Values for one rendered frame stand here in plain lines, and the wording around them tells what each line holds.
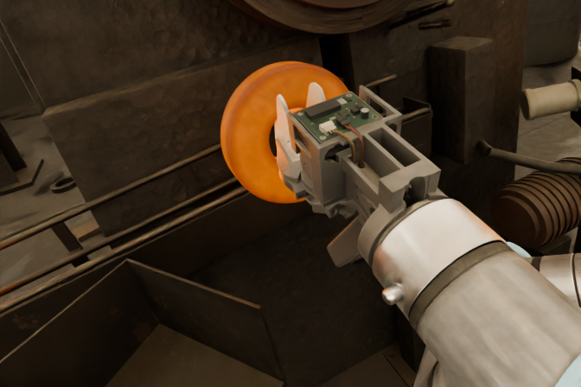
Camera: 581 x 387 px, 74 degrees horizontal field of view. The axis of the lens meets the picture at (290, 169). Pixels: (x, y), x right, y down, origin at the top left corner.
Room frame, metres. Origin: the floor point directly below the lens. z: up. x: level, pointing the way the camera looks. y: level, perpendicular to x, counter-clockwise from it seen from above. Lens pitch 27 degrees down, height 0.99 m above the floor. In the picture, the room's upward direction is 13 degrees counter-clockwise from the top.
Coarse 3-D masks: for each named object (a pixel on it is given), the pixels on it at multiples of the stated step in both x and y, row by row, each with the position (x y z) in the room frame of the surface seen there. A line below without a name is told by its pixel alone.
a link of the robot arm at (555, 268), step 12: (540, 264) 0.22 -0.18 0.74; (552, 264) 0.21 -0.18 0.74; (564, 264) 0.21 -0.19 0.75; (576, 264) 0.20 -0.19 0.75; (552, 276) 0.20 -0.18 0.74; (564, 276) 0.20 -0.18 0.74; (576, 276) 0.19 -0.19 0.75; (564, 288) 0.19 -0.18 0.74; (576, 288) 0.19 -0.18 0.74; (576, 300) 0.18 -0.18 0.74
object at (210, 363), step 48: (96, 288) 0.34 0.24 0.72; (144, 288) 0.37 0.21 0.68; (192, 288) 0.31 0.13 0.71; (48, 336) 0.30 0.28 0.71; (96, 336) 0.32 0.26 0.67; (144, 336) 0.36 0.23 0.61; (192, 336) 0.34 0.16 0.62; (240, 336) 0.28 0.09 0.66; (0, 384) 0.26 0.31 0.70; (48, 384) 0.28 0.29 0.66; (96, 384) 0.30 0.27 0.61; (144, 384) 0.30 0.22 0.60; (192, 384) 0.28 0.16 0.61; (240, 384) 0.27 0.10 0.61
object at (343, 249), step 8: (360, 216) 0.24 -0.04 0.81; (352, 224) 0.24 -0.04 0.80; (360, 224) 0.23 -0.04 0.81; (344, 232) 0.26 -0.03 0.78; (352, 232) 0.25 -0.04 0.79; (360, 232) 0.23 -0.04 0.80; (336, 240) 0.28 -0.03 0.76; (344, 240) 0.26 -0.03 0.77; (352, 240) 0.25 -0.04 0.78; (328, 248) 0.30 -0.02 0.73; (336, 248) 0.28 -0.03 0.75; (344, 248) 0.26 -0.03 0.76; (352, 248) 0.25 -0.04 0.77; (336, 256) 0.28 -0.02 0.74; (344, 256) 0.27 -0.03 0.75; (352, 256) 0.25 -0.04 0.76; (360, 256) 0.28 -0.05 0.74; (336, 264) 0.29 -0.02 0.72; (344, 264) 0.29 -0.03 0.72
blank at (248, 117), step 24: (264, 72) 0.38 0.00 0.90; (288, 72) 0.38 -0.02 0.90; (312, 72) 0.39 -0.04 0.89; (240, 96) 0.37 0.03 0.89; (264, 96) 0.37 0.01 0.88; (288, 96) 0.38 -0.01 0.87; (336, 96) 0.40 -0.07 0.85; (240, 120) 0.36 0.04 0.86; (264, 120) 0.37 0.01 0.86; (240, 144) 0.36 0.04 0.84; (264, 144) 0.37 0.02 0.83; (240, 168) 0.36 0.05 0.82; (264, 168) 0.36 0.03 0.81; (264, 192) 0.36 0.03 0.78; (288, 192) 0.37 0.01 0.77
